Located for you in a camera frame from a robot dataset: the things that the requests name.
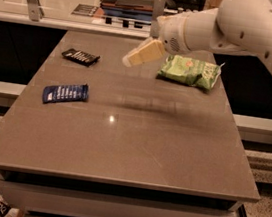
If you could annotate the green chip bag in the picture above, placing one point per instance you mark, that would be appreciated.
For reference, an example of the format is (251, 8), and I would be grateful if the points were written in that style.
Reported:
(191, 72)

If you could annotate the black rxbar chocolate bar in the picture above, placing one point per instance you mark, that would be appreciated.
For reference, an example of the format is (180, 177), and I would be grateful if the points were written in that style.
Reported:
(80, 57)

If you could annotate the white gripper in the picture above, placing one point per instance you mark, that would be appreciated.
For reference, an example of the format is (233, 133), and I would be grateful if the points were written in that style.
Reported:
(171, 32)

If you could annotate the middle metal glass bracket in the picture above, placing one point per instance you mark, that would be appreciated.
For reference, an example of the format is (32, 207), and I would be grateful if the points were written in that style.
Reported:
(158, 10)

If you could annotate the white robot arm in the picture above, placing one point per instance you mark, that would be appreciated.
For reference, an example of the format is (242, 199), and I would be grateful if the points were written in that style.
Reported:
(238, 27)

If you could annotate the blue rxbar snack bar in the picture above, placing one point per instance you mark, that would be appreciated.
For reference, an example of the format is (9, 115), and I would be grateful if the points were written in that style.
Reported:
(65, 93)

